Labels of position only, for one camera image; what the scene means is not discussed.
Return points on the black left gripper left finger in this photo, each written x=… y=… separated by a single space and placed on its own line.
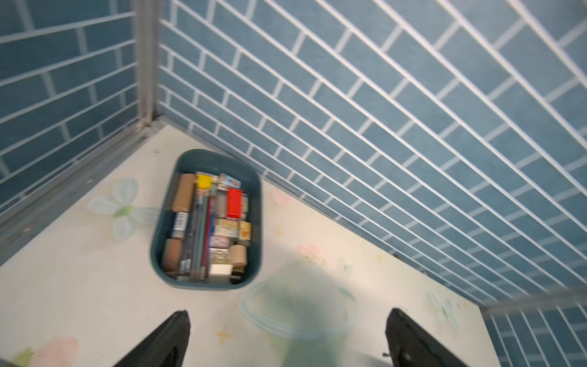
x=165 y=346

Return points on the yellow block in bin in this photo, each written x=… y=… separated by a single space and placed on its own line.
x=204 y=181

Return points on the wooden cylinder in bin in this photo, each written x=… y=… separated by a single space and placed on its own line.
x=238 y=255

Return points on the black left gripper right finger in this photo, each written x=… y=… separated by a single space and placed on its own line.
x=410 y=345

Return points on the white eraser block in bin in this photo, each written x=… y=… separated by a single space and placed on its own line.
x=220 y=270

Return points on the red box in bin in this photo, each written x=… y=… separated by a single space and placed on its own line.
x=234 y=204

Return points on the brown cardboard box in bin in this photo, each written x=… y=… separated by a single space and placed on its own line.
x=183 y=197

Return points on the dark teal storage bin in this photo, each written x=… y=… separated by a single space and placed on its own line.
x=186 y=244

